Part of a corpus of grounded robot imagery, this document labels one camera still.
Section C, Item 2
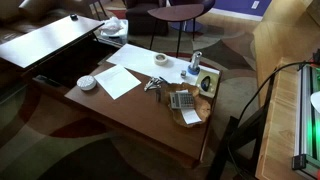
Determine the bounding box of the dark brown armchair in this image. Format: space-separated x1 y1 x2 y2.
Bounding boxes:
124 0 169 37

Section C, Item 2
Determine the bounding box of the light wooden cabinet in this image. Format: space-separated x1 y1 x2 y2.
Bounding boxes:
252 0 320 180

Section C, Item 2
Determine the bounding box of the small printed white paper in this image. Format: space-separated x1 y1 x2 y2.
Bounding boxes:
93 64 142 101

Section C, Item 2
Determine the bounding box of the brown leather sofa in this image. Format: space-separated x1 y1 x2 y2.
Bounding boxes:
0 0 94 44

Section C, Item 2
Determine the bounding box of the white round speaker puck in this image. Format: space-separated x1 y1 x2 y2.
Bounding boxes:
76 75 98 92

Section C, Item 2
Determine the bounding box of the patterned green brown rug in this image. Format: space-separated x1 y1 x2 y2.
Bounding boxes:
0 0 268 180

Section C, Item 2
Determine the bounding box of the dark round side table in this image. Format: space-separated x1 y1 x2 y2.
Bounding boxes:
147 3 205 58

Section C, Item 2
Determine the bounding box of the aluminium extrusion frame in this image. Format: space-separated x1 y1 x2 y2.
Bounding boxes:
291 63 320 179

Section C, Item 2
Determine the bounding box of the black power cable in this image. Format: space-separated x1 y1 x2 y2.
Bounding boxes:
226 60 320 180

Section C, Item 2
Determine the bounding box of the rough wooden bowl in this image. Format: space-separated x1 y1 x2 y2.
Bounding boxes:
164 82 212 128

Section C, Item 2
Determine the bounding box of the white note card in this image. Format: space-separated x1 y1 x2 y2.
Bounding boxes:
180 108 203 126

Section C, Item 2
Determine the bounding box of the white masking tape roll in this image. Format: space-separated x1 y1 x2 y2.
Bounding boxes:
153 52 170 66

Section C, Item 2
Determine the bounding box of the blue tape roll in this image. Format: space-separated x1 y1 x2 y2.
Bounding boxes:
187 64 201 76

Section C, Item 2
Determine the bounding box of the black pen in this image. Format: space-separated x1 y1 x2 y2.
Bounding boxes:
158 76 171 85

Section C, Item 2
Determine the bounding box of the crumpled white cloth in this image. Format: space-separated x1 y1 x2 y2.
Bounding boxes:
99 16 125 34

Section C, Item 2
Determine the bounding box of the chair with blue round base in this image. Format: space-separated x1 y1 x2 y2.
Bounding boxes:
168 0 216 33

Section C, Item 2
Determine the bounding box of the large white paper sheet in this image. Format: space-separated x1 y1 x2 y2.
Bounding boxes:
106 43 221 86

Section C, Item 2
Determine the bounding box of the black metal stand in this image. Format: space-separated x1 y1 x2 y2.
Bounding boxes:
206 73 278 180

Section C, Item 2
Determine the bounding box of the grey desk calculator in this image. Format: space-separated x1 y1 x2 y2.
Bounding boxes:
169 91 196 110

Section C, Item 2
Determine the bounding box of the clear plastic storage bin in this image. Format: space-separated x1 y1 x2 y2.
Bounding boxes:
96 18 129 46

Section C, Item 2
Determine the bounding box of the white rounded object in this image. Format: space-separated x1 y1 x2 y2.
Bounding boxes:
309 90 320 114

